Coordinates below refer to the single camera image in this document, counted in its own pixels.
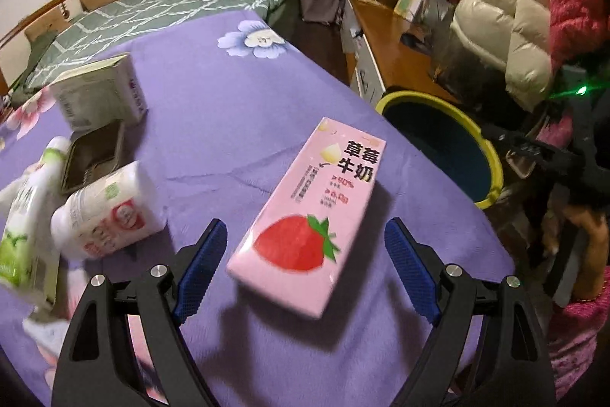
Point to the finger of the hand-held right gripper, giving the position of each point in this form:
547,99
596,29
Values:
519,144

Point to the green and white drink bottle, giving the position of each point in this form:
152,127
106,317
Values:
24,235

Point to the yellow rimmed trash bin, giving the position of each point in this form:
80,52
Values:
443,140

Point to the person's right hand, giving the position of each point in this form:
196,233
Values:
595,245

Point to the green and white carton box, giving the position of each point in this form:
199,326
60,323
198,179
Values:
95,92

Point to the pink milk carton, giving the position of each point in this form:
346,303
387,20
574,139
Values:
305,216

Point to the beige cardboard piece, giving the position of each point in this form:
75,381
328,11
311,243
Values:
50,288

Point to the square white plastic bottle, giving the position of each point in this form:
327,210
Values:
109,211

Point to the green plaid duvet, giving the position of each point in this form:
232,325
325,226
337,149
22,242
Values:
167,6

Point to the cream puffer jacket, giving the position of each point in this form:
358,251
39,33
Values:
505,6

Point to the purple floral blanket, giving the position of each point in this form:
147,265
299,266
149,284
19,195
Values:
228,111

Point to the long wooden cabinet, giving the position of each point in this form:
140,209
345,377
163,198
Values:
395,54

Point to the grey rectangular tray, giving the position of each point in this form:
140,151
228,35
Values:
90,159

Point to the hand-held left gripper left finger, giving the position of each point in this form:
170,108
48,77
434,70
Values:
200,273

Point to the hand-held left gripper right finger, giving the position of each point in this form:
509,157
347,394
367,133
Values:
412,273

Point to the wooden bed headboard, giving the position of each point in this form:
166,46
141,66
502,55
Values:
55,13

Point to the person's right forearm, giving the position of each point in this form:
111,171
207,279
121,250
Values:
581,340

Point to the light green paper box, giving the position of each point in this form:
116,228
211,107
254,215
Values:
407,2

